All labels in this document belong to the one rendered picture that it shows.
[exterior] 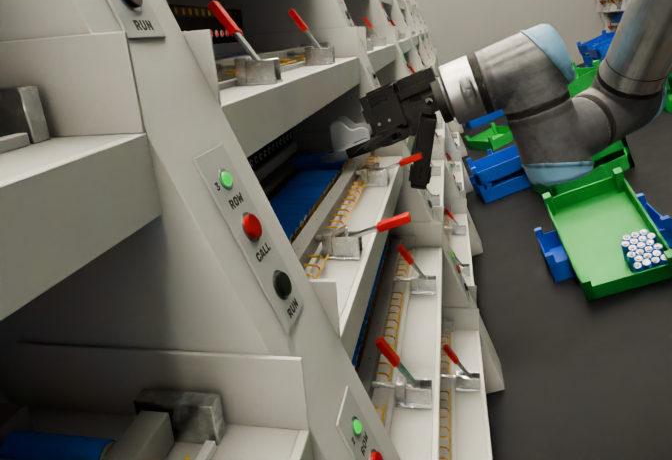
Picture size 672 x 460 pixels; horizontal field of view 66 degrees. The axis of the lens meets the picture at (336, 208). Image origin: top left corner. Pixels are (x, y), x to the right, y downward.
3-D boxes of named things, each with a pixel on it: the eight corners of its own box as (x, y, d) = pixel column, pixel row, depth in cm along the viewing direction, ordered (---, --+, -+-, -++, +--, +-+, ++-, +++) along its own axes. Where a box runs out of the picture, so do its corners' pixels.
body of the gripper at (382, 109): (362, 94, 83) (433, 63, 79) (382, 144, 84) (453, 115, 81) (353, 101, 75) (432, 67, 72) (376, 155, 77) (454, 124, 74)
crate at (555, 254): (650, 217, 145) (641, 192, 144) (680, 246, 127) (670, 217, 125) (542, 251, 155) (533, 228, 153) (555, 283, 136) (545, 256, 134)
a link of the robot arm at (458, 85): (484, 109, 80) (489, 119, 71) (454, 121, 82) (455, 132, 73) (464, 53, 78) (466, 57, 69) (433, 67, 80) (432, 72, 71)
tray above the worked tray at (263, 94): (360, 82, 93) (355, 0, 89) (229, 170, 37) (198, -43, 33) (253, 88, 97) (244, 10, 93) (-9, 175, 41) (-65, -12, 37)
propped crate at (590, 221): (680, 275, 117) (678, 255, 112) (587, 301, 123) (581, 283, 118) (624, 186, 138) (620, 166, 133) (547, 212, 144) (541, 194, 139)
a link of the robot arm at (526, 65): (584, 88, 68) (560, 14, 66) (490, 124, 72) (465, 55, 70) (569, 82, 77) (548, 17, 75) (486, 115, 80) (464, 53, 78)
